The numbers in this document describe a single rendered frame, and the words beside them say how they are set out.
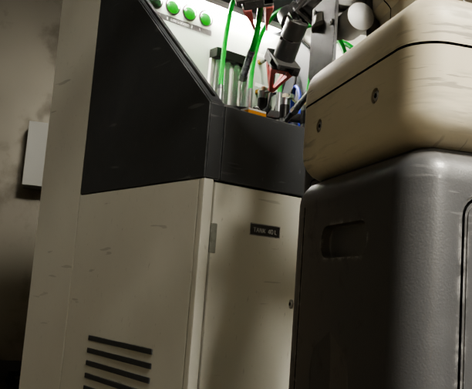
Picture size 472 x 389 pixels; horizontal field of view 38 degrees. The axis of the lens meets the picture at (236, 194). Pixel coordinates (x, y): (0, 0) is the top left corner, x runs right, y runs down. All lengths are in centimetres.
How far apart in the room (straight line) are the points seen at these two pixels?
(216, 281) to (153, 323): 18
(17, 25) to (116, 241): 285
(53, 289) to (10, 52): 255
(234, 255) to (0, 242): 282
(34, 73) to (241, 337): 307
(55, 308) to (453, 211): 154
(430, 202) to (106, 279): 127
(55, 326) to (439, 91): 155
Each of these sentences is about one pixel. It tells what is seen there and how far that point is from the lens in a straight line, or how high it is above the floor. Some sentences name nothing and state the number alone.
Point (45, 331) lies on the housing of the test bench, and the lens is 201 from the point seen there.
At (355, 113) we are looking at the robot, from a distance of 61.
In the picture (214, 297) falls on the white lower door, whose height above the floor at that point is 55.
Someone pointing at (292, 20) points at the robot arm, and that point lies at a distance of 176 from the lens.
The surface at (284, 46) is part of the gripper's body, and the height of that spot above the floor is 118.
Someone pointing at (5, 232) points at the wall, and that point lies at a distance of 414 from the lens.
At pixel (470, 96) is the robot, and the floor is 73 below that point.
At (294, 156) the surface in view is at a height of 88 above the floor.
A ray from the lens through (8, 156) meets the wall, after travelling 419.
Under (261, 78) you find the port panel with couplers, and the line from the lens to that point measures 225.
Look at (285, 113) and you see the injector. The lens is 190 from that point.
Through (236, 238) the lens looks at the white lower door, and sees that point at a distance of 144.
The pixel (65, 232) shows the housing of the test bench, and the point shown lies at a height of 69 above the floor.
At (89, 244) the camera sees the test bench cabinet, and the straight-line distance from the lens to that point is 180.
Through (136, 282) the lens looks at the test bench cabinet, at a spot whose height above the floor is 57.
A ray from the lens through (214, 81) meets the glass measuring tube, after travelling 210.
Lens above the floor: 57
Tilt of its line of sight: 8 degrees up
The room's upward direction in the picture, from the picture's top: 4 degrees clockwise
